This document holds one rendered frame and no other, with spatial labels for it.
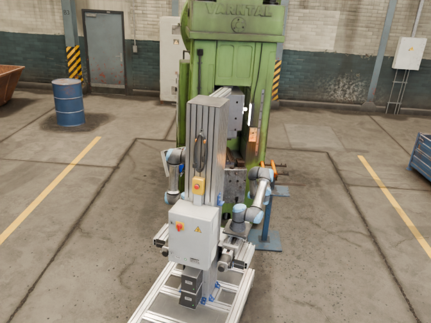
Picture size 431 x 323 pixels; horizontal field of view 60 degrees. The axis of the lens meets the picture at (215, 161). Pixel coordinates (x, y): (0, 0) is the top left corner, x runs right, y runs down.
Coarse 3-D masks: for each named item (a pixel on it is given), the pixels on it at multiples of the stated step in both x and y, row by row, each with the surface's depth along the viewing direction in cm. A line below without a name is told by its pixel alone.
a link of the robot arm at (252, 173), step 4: (252, 168) 345; (256, 168) 342; (248, 172) 348; (252, 172) 342; (256, 172) 340; (248, 176) 349; (252, 176) 344; (256, 176) 341; (252, 180) 349; (256, 180) 354; (252, 184) 356; (256, 184) 358; (252, 188) 361; (256, 188) 363; (248, 192) 375; (252, 192) 366; (248, 196) 374; (252, 196) 371
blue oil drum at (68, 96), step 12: (60, 84) 742; (72, 84) 741; (60, 96) 744; (72, 96) 750; (60, 108) 756; (72, 108) 759; (84, 108) 790; (60, 120) 768; (72, 120) 769; (84, 120) 795
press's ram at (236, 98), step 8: (216, 88) 410; (232, 96) 390; (240, 96) 391; (232, 104) 394; (240, 104) 395; (232, 112) 398; (240, 112) 399; (232, 120) 402; (240, 120) 403; (232, 128) 406; (240, 128) 407
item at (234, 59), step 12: (216, 48) 381; (228, 48) 383; (240, 48) 385; (252, 48) 386; (216, 60) 386; (228, 60) 389; (240, 60) 390; (252, 60) 391; (216, 72) 391; (228, 72) 394; (240, 72) 396; (252, 72) 397; (216, 84) 397; (228, 84) 398; (240, 84) 400
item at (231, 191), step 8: (232, 152) 466; (240, 168) 425; (224, 184) 428; (232, 184) 429; (240, 184) 430; (224, 192) 433; (232, 192) 434; (240, 192) 435; (224, 200) 437; (232, 200) 439; (240, 200) 440
